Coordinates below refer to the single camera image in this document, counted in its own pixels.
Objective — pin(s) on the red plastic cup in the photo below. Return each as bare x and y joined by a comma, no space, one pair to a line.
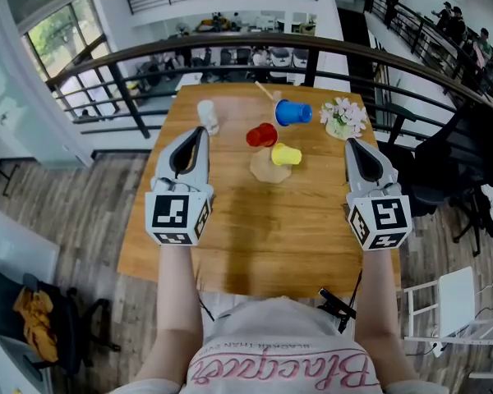
262,135

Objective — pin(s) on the clear plastic cup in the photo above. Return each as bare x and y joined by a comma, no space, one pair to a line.
208,115

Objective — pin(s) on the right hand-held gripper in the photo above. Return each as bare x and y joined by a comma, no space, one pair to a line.
388,218

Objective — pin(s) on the white folding chair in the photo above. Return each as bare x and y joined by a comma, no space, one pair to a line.
456,302

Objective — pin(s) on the wooden cup tree stand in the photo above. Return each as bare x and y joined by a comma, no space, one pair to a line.
269,175

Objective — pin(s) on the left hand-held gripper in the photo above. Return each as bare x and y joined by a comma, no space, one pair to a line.
168,216

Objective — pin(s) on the yellow plastic cup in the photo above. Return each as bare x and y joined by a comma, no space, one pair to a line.
287,154

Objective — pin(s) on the pink flowers in pot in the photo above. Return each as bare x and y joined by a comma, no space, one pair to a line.
343,115

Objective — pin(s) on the white cabinet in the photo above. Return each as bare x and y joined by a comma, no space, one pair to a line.
16,244

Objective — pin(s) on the person's right forearm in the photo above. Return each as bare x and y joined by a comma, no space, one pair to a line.
378,302

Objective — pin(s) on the person's left forearm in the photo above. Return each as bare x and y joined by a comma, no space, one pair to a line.
176,302

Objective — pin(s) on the blue plastic cup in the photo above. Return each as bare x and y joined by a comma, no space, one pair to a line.
293,112

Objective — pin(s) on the mustard yellow cloth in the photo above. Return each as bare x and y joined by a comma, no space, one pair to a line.
35,322

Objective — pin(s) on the black clip device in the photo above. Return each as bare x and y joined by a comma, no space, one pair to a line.
337,308

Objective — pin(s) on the large glass window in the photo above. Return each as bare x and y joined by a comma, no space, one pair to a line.
61,35

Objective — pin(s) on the white shirt pink print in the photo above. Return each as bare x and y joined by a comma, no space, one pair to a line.
271,343

